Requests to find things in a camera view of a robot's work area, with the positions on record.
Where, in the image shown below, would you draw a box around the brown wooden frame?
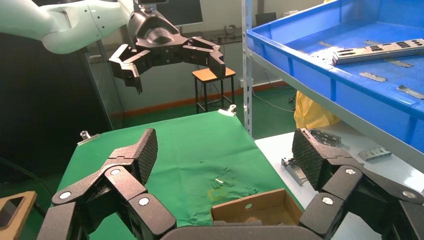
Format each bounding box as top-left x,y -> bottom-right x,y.
0,191 -> 38,240

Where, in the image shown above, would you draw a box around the folded U-shaped metal bracket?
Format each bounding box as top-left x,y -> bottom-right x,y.
358,146 -> 392,163

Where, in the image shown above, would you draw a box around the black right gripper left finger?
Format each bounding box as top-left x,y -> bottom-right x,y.
37,128 -> 177,240

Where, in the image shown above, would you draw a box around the yellow plastic bag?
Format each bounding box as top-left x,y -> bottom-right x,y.
293,90 -> 341,131

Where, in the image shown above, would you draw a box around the silver binder clip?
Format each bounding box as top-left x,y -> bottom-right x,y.
76,130 -> 100,147
217,103 -> 238,117

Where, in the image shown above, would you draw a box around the white metal shelf board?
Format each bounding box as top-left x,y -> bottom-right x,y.
250,49 -> 424,175

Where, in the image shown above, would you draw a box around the brown cardboard box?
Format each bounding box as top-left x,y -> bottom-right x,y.
210,188 -> 304,228

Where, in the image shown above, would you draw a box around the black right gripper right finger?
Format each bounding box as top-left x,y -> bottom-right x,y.
292,128 -> 424,240

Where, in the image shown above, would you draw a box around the grey stamped metal bracket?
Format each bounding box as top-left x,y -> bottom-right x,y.
308,128 -> 342,147

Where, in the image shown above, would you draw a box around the large black monitor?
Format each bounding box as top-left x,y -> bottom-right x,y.
155,0 -> 204,28

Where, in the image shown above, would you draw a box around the flat rectangular metal frame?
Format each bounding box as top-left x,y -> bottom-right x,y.
280,156 -> 309,187

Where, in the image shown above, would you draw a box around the stacked metal plates in tray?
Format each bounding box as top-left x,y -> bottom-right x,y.
332,48 -> 424,66

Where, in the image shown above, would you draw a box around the black partition panel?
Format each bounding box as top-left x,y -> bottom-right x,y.
0,33 -> 114,186

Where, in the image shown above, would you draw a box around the small black monitor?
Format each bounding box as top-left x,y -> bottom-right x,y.
255,12 -> 278,27

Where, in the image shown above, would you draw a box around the black floor cable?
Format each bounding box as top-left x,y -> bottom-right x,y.
0,157 -> 56,218

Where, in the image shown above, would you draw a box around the slotted steel shelf leg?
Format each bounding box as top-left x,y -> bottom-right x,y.
241,0 -> 255,137

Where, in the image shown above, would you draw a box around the dark background desk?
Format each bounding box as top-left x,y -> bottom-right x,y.
180,28 -> 243,46

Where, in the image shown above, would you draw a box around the blue plastic tray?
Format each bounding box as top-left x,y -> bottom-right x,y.
246,0 -> 424,153

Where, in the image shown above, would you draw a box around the wooden top metal stool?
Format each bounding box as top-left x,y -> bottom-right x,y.
191,66 -> 237,115

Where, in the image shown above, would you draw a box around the green table cloth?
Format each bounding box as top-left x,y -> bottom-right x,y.
54,110 -> 306,240

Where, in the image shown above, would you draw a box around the white floor cable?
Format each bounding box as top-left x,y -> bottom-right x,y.
251,88 -> 296,114

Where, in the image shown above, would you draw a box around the silver perforated metal plate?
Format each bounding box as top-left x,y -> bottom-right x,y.
332,38 -> 424,66

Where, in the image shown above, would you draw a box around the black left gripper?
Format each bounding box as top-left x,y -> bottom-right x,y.
108,8 -> 227,95

